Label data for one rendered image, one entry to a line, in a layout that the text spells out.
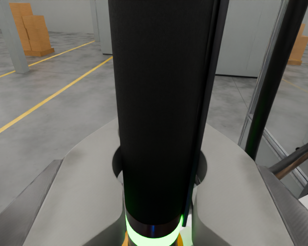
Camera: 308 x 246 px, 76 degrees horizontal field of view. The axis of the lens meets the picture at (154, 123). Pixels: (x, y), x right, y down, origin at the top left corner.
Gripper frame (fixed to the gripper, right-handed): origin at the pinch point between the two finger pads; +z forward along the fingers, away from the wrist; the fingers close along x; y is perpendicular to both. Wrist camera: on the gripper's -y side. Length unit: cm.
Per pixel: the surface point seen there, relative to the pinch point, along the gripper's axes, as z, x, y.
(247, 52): 517, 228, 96
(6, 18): 504, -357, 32
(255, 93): 123, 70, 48
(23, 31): 711, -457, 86
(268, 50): 123, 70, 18
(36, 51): 701, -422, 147
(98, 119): 273, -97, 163
